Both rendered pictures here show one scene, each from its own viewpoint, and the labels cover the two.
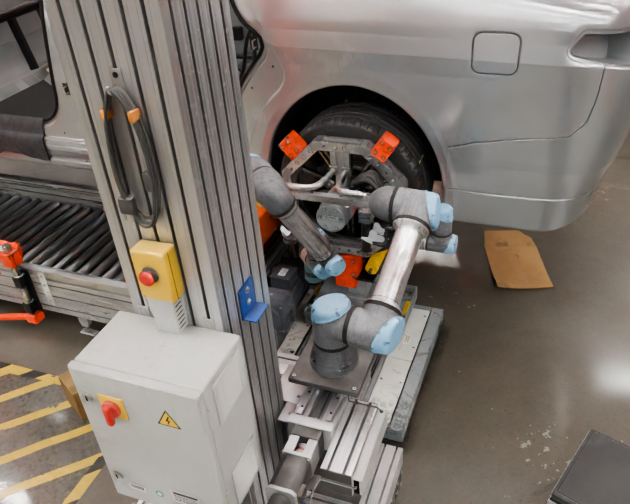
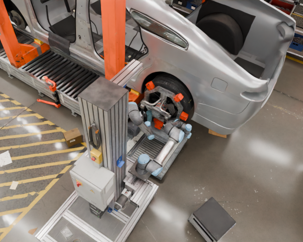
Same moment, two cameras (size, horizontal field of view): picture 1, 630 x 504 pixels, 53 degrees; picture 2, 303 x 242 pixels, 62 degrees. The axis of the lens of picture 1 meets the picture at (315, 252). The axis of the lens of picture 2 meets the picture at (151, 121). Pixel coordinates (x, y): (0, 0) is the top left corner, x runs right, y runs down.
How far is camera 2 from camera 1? 1.07 m
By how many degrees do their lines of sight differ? 16
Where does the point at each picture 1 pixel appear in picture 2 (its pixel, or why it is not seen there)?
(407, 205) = (173, 134)
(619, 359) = (235, 169)
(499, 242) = not seen: hidden behind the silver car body
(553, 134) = (230, 112)
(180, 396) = (96, 189)
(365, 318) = (151, 165)
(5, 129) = (56, 40)
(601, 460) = (210, 207)
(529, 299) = (217, 140)
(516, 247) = not seen: hidden behind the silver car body
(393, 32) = (189, 66)
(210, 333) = (107, 170)
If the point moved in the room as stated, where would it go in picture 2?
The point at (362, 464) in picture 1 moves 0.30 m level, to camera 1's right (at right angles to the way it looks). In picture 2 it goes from (141, 201) to (170, 206)
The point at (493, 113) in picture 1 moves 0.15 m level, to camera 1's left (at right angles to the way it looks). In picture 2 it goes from (214, 99) to (201, 97)
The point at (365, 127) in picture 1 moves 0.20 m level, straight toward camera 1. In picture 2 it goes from (174, 89) to (170, 100)
